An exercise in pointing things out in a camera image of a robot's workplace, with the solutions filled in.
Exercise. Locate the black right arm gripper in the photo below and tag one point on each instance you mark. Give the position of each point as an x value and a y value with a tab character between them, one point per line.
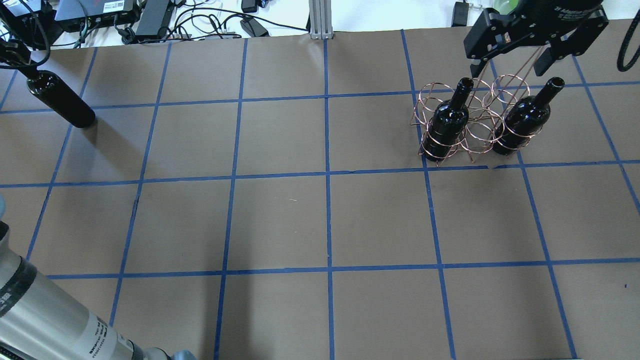
552	12

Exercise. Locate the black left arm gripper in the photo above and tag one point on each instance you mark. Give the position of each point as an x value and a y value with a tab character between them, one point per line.
11	52

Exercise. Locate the dark glass wine bottle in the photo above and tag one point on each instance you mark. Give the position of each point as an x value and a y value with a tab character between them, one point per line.
53	92

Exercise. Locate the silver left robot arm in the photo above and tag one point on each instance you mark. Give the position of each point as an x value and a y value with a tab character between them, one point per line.
39	320

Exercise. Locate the wine bottle in basket right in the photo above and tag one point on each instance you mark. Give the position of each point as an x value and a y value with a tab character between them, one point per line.
526	119

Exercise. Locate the wine bottle in basket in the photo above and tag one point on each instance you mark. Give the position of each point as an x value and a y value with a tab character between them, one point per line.
447	123
526	119

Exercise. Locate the wine bottle in basket left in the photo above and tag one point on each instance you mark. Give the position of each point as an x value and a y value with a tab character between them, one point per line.
447	123

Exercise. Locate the black power adapter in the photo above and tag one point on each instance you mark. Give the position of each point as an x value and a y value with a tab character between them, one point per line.
154	21

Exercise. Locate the copper wire wine basket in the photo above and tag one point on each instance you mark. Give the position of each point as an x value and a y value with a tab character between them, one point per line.
488	105

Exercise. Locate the aluminium frame post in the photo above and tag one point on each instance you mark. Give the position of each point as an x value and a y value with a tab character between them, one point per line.
320	17

